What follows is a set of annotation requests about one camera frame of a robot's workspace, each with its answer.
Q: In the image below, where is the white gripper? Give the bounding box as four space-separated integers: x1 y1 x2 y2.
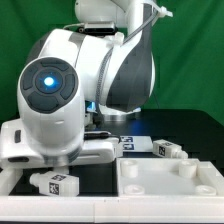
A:
0 119 120 169

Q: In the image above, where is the white square table top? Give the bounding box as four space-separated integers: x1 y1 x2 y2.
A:
116 158 224 197

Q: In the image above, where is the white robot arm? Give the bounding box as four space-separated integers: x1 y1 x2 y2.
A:
0 0 169 169

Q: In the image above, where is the white left fence bar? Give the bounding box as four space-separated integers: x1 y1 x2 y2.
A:
0 168 23 196

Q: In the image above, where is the white fence bar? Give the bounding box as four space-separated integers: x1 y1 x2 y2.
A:
0 168 23 196
0 196 224 224

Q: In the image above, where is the paper sheet with tags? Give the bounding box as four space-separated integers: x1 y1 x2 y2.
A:
119 136 153 152

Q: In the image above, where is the white front fence bar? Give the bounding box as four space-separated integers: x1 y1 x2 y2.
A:
0 196 224 224

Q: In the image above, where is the black camera on stand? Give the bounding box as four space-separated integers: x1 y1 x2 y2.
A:
63 21 118 36

